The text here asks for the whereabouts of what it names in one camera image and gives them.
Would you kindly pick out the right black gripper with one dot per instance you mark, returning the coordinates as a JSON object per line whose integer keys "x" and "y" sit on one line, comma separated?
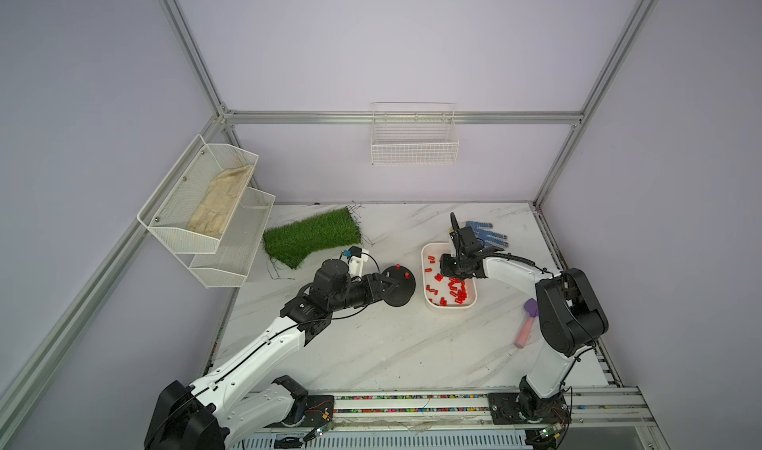
{"x": 445, "y": 269}

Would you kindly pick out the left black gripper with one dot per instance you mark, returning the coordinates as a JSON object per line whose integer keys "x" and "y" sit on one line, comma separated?
{"x": 373, "y": 289}

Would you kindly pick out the black round screw base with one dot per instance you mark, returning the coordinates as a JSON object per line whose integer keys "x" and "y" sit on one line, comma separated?
{"x": 407, "y": 287}

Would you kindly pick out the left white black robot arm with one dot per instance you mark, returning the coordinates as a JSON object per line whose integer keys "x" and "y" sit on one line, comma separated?
{"x": 182, "y": 417}

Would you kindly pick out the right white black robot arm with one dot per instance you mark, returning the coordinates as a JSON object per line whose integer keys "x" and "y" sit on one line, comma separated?
{"x": 571, "y": 318}

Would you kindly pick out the blue dotted work glove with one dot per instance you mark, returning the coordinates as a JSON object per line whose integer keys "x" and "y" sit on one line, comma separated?
{"x": 487, "y": 236}

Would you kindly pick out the white plastic tray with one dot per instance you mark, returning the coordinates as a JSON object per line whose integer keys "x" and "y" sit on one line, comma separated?
{"x": 441, "y": 292}

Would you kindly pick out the green artificial grass mat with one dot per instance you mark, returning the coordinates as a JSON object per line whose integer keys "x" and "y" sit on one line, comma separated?
{"x": 291, "y": 244}

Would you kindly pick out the lower white mesh shelf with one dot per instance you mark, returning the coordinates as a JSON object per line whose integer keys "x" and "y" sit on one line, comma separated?
{"x": 230, "y": 266}

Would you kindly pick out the white mesh shelf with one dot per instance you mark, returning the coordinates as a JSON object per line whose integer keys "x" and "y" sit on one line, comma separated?
{"x": 230, "y": 266}
{"x": 167, "y": 215}

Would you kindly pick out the beige cloth glove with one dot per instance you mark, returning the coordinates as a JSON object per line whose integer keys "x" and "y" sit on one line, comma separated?
{"x": 212, "y": 216}

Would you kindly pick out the upper white mesh shelf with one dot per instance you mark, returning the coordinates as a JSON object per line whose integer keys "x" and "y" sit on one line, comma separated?
{"x": 167, "y": 215}

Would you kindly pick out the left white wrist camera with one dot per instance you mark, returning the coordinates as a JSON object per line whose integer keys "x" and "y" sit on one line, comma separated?
{"x": 356, "y": 258}

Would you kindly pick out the white wire wall basket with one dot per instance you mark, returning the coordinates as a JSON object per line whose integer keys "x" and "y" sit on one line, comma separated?
{"x": 408, "y": 133}

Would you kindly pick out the aluminium mounting rail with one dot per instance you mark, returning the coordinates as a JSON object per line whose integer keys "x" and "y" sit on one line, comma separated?
{"x": 421, "y": 411}

